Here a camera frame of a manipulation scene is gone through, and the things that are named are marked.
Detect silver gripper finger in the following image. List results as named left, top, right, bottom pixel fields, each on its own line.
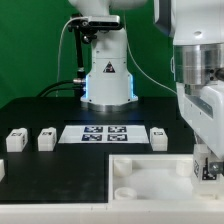
left=207, top=158, right=224, bottom=176

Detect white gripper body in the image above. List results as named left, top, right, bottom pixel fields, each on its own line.
left=176, top=81, right=224, bottom=159

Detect white square tabletop tray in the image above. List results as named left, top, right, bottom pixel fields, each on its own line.
left=109, top=154, right=224, bottom=201

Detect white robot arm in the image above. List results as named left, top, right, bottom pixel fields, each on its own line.
left=68, top=0, right=224, bottom=176

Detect white L-shaped obstacle fence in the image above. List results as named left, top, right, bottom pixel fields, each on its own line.
left=0, top=159, right=224, bottom=224

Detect white sheet with markers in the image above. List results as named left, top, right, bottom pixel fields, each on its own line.
left=59, top=125, right=149, bottom=144

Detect black camera stand pole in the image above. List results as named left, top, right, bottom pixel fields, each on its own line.
left=74, top=29, right=85, bottom=97

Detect black cables at base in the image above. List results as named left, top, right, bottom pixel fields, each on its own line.
left=36, top=78, right=87, bottom=98

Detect black camera on stand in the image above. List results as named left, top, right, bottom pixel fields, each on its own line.
left=69, top=15, right=121, bottom=30

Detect white camera cable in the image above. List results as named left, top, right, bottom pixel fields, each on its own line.
left=55, top=17, right=81, bottom=98

